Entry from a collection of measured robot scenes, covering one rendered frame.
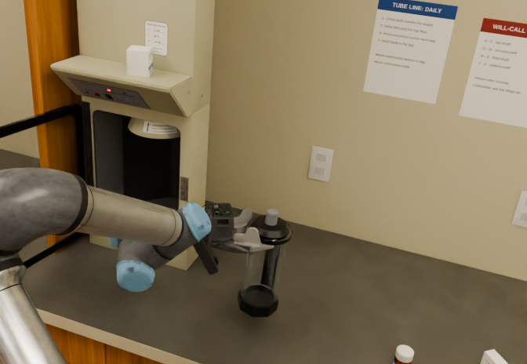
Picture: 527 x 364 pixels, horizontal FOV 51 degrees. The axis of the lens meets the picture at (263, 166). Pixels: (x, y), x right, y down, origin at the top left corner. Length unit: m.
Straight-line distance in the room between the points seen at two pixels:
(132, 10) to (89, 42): 0.16
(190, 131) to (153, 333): 0.50
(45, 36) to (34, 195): 0.72
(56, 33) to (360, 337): 1.08
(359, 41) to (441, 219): 0.61
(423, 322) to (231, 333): 0.51
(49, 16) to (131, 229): 0.69
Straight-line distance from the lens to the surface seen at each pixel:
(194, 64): 1.34
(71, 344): 1.57
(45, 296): 1.55
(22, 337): 0.85
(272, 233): 1.25
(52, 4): 1.48
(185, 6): 1.32
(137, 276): 1.14
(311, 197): 1.83
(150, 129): 1.47
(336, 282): 1.62
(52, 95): 1.52
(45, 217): 0.82
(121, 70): 1.36
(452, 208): 1.78
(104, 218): 0.90
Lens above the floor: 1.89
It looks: 25 degrees down
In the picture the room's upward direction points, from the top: 6 degrees clockwise
